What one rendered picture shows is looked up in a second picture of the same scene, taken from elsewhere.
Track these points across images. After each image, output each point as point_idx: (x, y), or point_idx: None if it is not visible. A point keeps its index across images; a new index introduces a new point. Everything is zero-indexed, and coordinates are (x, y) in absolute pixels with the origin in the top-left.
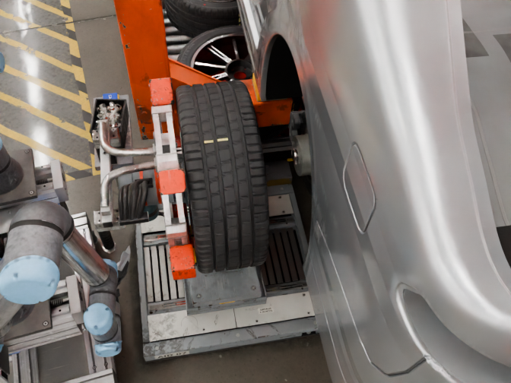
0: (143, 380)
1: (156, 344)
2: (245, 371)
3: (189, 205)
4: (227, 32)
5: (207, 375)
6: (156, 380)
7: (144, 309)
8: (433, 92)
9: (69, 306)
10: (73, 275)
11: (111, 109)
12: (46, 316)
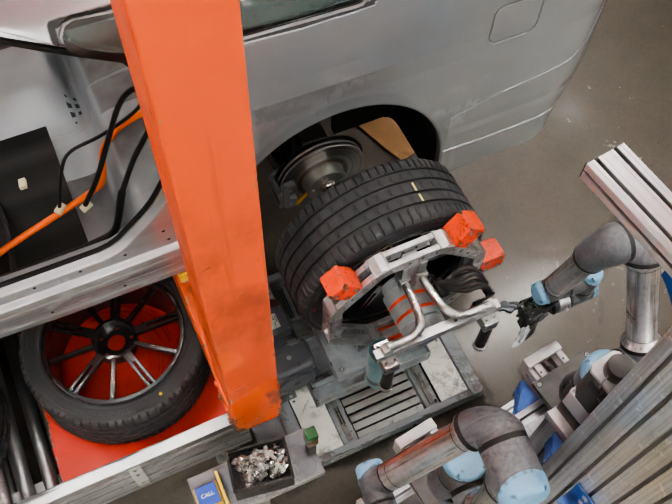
0: (499, 392)
1: (468, 381)
2: (455, 300)
3: (377, 312)
4: (40, 369)
5: (471, 333)
6: (494, 379)
7: (436, 406)
8: None
9: (553, 355)
10: (525, 361)
11: (250, 462)
12: (580, 356)
